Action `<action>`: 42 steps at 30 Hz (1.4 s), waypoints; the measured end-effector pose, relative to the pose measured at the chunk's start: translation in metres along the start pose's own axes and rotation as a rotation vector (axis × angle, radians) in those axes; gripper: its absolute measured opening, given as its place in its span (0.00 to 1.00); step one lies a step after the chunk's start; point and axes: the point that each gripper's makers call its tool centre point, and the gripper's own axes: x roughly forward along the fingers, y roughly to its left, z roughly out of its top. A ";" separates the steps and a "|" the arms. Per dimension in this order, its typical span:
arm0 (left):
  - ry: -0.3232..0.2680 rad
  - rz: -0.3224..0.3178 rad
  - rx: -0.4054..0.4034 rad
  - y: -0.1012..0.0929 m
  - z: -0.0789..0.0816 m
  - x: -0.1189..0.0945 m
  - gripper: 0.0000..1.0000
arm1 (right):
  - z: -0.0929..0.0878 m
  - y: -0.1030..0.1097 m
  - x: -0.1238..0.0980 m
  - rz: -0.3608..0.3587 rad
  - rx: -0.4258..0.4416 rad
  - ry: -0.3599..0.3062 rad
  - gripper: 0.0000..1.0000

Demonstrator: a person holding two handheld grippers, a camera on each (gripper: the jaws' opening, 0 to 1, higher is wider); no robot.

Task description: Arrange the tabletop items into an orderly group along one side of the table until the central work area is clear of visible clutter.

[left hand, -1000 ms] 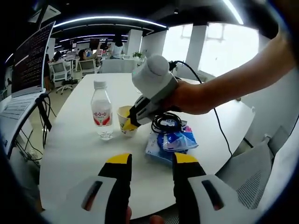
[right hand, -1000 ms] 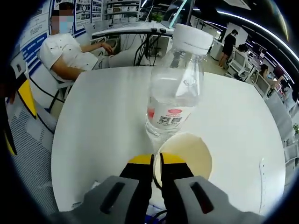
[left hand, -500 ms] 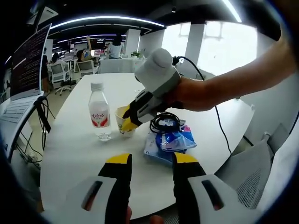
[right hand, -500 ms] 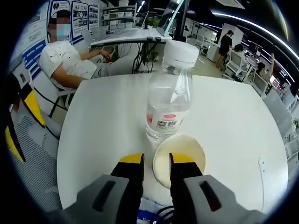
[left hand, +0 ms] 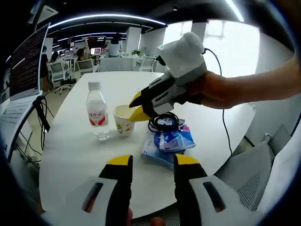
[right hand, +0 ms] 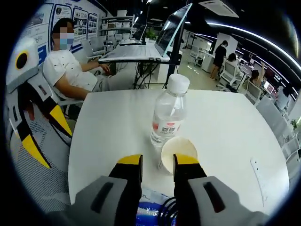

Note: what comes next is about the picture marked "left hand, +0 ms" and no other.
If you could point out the straight ceiling light strip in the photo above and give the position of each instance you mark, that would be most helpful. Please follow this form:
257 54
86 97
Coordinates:
235 10

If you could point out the silver laptop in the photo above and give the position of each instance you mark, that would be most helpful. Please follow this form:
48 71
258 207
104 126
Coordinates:
26 66

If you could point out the white table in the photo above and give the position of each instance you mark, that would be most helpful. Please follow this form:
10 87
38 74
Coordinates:
77 153

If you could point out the light blue wipes packet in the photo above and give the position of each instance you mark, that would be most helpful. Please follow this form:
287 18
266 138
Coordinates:
150 150

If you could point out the person's left hand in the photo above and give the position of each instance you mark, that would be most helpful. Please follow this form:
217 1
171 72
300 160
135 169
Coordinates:
129 217

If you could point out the small pink blue packet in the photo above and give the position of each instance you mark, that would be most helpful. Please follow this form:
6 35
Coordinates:
185 128

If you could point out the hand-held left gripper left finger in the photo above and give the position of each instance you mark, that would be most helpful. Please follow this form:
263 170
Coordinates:
117 188

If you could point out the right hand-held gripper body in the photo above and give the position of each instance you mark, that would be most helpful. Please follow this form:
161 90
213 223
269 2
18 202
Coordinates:
185 61

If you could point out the white paper cup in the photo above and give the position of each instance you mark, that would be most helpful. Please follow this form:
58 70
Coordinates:
122 124

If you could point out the narrow bright window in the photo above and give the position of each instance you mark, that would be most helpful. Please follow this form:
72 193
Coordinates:
176 33

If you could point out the green potted plant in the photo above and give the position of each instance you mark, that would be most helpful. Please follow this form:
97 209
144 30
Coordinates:
136 52

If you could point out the white desk partition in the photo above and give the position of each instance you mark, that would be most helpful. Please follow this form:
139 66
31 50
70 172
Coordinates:
117 64

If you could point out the blue white packet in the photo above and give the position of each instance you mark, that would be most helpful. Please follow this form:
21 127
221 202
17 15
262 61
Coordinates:
176 141

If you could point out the ceiling air conditioner unit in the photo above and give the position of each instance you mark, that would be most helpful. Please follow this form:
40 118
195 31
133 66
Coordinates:
44 13

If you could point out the clear plastic water bottle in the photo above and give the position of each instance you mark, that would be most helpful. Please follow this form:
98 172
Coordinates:
97 115

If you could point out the curved ceiling light strip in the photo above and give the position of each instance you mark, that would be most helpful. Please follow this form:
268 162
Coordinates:
105 16

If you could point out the grey mesh office chair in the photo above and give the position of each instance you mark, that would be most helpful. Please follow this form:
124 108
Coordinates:
251 176

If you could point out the large bright window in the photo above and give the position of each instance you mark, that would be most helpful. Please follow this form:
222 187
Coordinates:
235 47

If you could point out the person's right hand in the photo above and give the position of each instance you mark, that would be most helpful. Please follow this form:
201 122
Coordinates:
218 91

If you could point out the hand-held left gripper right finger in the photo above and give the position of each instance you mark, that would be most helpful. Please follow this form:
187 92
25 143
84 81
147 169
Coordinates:
188 193

